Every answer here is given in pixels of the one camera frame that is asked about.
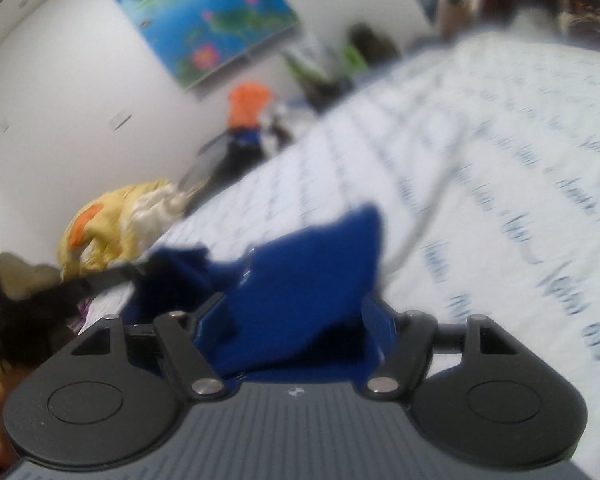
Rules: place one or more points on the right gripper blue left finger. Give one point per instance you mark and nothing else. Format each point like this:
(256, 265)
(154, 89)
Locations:
(218, 324)

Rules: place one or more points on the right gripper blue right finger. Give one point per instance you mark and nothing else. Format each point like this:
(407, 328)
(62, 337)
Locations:
(379, 330)

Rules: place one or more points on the blue fleece garment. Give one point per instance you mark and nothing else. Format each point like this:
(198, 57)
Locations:
(302, 292)

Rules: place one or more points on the yellow and orange blanket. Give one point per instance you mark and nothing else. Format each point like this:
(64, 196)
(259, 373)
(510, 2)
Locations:
(119, 226)

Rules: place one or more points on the white quilt with script text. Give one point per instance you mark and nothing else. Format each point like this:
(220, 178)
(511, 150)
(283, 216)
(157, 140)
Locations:
(484, 161)

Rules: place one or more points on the orange plastic bag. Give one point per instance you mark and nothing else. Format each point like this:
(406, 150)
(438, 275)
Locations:
(247, 101)

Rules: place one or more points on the dark olive bag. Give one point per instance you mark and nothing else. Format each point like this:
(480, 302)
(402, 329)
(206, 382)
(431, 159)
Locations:
(376, 50)

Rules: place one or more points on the white wall switch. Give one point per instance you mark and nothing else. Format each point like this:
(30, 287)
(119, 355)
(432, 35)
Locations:
(119, 119)

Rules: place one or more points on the lotus pond wall poster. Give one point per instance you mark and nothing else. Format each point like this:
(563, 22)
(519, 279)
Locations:
(193, 39)

